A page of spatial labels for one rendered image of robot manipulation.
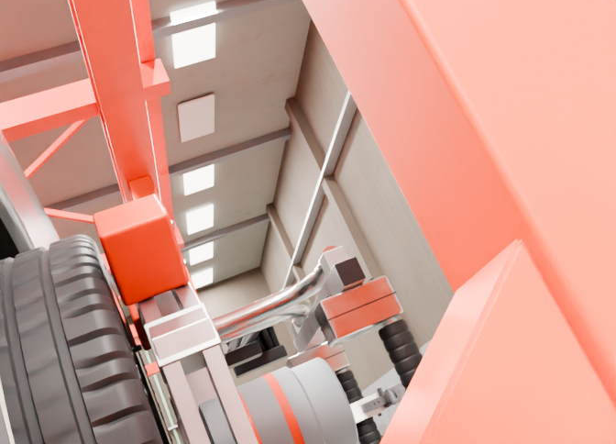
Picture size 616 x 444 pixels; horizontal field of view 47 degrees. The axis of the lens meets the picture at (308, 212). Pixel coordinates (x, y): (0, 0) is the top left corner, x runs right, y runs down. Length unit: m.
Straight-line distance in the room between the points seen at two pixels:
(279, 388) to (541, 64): 0.57
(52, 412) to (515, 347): 0.41
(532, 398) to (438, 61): 0.23
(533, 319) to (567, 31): 0.21
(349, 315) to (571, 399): 0.41
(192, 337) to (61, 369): 0.13
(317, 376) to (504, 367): 0.53
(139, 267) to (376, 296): 0.27
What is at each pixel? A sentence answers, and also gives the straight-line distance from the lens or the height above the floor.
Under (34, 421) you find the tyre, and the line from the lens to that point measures 0.69.
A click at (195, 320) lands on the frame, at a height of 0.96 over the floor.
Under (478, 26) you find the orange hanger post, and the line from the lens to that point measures 0.53.
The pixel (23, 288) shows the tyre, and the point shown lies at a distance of 0.78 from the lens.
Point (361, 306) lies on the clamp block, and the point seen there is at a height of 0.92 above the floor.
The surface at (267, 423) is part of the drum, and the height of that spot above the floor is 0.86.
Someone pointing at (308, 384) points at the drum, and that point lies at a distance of 0.94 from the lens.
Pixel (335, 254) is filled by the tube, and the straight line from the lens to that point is 0.85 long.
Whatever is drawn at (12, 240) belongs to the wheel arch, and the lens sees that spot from 1.22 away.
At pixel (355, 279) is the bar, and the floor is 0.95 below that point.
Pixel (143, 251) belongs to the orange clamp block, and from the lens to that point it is 0.77.
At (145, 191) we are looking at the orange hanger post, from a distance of 5.05.
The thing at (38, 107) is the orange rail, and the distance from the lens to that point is 4.64.
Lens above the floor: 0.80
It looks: 18 degrees up
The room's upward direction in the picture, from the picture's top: 25 degrees counter-clockwise
